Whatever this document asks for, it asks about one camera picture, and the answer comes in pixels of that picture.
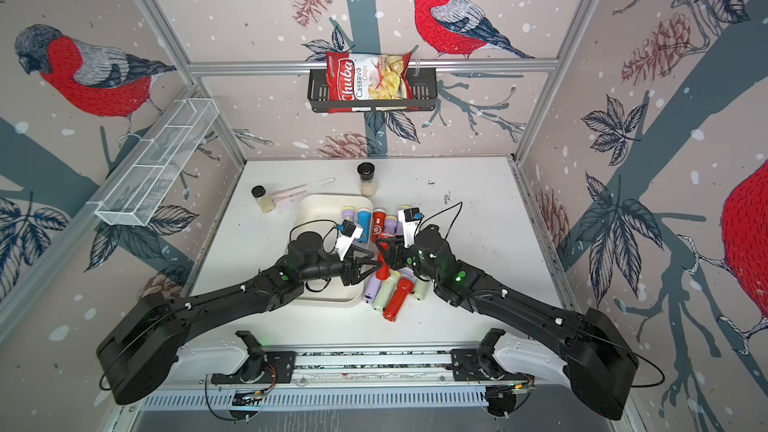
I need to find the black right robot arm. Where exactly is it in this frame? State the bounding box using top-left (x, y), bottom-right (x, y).
top-left (375, 225), bottom-right (639, 420)

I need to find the green flashlight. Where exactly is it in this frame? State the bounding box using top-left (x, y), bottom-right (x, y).
top-left (413, 278), bottom-right (431, 301)
top-left (373, 270), bottom-right (401, 312)

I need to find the purple flashlight beside red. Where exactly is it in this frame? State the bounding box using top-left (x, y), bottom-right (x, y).
top-left (383, 215), bottom-right (398, 235)

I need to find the white rectangular storage tray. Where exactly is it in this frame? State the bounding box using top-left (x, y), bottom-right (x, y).
top-left (290, 194), bottom-right (373, 307)

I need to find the white wire mesh shelf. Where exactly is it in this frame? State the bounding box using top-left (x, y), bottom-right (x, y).
top-left (95, 98), bottom-right (219, 226)

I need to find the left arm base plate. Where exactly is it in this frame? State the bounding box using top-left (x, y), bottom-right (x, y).
top-left (210, 351), bottom-right (297, 387)

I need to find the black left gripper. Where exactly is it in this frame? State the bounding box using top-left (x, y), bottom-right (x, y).
top-left (300, 245), bottom-right (382, 288)

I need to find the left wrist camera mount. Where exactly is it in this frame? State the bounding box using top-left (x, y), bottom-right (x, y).
top-left (335, 219), bottom-right (363, 260)

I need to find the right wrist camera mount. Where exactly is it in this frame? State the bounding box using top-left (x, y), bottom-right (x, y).
top-left (397, 207), bottom-right (423, 248)

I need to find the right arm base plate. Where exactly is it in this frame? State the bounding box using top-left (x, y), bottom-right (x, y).
top-left (446, 349), bottom-right (533, 385)

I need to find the blue flashlight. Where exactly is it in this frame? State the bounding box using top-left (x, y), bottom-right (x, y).
top-left (356, 208), bottom-right (372, 244)

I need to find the black cap spice grinder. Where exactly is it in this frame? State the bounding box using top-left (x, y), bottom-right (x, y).
top-left (357, 162), bottom-right (377, 197)

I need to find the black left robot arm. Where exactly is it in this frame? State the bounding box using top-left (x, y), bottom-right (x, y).
top-left (96, 231), bottom-right (382, 405)

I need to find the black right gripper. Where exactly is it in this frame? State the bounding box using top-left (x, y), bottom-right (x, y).
top-left (373, 235), bottom-right (442, 289)

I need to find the black wall basket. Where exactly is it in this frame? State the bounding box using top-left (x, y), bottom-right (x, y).
top-left (307, 69), bottom-right (438, 113)

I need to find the red flashlight with white logo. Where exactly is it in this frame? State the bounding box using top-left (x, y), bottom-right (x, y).
top-left (371, 208), bottom-right (387, 244)

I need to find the purple flashlight lying across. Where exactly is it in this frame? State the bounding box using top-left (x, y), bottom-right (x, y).
top-left (398, 267), bottom-right (417, 283)

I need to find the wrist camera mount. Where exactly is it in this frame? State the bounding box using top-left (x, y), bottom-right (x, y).
top-left (335, 219), bottom-right (363, 260)
top-left (397, 207), bottom-right (423, 248)

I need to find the small black cap jar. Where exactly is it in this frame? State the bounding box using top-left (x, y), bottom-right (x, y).
top-left (251, 185), bottom-right (275, 214)

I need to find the green flashlight lower left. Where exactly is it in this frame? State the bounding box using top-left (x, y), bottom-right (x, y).
top-left (373, 270), bottom-right (401, 312)

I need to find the green flashlight lower right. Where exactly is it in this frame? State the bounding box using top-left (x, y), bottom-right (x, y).
top-left (413, 278), bottom-right (431, 301)

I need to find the red cassava chips bag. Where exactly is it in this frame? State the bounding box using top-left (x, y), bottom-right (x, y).
top-left (326, 52), bottom-right (413, 102)

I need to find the tall purple flashlight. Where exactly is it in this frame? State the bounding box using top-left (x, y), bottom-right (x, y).
top-left (396, 205), bottom-right (412, 220)

